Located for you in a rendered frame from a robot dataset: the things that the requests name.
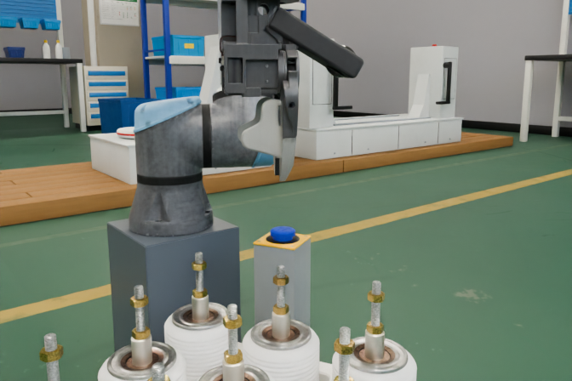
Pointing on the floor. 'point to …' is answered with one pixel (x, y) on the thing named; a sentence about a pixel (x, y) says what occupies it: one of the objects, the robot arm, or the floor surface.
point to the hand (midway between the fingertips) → (285, 166)
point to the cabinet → (98, 76)
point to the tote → (119, 112)
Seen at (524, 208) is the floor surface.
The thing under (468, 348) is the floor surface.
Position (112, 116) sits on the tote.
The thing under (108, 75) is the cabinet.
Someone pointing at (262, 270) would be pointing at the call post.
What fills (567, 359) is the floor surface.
